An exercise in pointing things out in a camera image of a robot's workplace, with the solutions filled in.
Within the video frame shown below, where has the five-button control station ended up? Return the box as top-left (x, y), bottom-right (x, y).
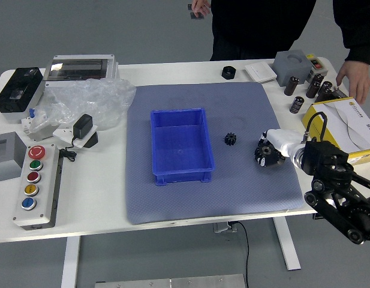
top-left (12, 143), bottom-right (64, 231)

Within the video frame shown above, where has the grey under-table bracket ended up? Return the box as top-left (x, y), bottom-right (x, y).
top-left (213, 222), bottom-right (239, 233)

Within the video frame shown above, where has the white table leg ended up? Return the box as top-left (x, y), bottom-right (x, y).
top-left (273, 217), bottom-right (302, 271)
top-left (61, 235), bottom-right (81, 288)

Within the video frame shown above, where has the grey block with round hole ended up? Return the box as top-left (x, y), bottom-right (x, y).
top-left (272, 49), bottom-right (312, 87)

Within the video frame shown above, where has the yellow white carton box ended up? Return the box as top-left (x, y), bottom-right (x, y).
top-left (302, 96), bottom-right (370, 166)

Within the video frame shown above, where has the white socket panel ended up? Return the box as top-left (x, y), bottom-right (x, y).
top-left (52, 124), bottom-right (99, 150)

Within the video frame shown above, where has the person's right hand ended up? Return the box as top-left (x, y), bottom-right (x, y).
top-left (191, 0), bottom-right (212, 17)

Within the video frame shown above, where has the black power adapter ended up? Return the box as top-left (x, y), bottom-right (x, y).
top-left (72, 113), bottom-right (94, 141)

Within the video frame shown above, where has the grey red-green push-button switch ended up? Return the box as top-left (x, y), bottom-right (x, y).
top-left (304, 53), bottom-right (329, 76)

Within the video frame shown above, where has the white right table leg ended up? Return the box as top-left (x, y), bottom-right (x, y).
top-left (273, 217), bottom-right (302, 271)

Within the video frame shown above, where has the grey enclosure box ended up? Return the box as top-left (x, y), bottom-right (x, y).
top-left (0, 131), bottom-right (26, 184)

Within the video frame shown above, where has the big black gear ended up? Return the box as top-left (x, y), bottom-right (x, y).
top-left (255, 138), bottom-right (286, 167)

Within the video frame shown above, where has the clear-cover distribution box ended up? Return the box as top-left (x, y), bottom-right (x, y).
top-left (42, 54), bottom-right (121, 88)

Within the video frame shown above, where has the grey-blue textured mat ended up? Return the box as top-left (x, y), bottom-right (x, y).
top-left (125, 81), bottom-right (304, 225)

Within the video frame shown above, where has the person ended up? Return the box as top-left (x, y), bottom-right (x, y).
top-left (210, 0), bottom-right (370, 65)

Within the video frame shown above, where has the small dark object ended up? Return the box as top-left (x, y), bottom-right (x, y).
top-left (188, 3), bottom-right (205, 20)

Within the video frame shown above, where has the silver metal plate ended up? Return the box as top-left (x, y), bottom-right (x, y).
top-left (94, 274), bottom-right (247, 288)

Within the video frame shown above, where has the black cable under table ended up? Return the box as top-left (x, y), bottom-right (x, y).
top-left (229, 221), bottom-right (250, 288)

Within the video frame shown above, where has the white wall switch plate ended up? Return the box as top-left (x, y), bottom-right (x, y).
top-left (243, 62), bottom-right (278, 84)

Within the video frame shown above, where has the white left table leg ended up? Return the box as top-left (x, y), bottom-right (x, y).
top-left (61, 235), bottom-right (81, 288)

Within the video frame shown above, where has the black hex nut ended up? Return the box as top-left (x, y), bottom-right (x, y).
top-left (221, 65), bottom-right (237, 80)

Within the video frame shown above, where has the person's left hand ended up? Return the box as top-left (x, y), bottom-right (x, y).
top-left (336, 61), bottom-right (370, 104)

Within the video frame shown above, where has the black coiled cord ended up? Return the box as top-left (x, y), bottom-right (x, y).
top-left (58, 136), bottom-right (78, 163)

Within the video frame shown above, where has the dark cylindrical capacitor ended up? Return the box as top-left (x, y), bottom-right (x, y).
top-left (315, 80), bottom-right (334, 103)
top-left (284, 75), bottom-right (300, 96)
top-left (289, 95), bottom-right (305, 115)
top-left (305, 73), bottom-right (324, 98)

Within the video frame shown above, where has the black device on grey base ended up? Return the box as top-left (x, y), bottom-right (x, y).
top-left (0, 67), bottom-right (46, 124)

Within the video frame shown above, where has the clear plastic bag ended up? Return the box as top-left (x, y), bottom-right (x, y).
top-left (34, 77), bottom-right (137, 132)

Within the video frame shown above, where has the blue plastic box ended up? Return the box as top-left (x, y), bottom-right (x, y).
top-left (150, 107), bottom-right (216, 187)

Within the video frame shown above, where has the white circuit breaker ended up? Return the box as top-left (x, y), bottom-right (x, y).
top-left (21, 107), bottom-right (55, 142)

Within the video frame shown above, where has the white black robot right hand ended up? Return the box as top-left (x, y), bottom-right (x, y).
top-left (255, 128), bottom-right (304, 167)

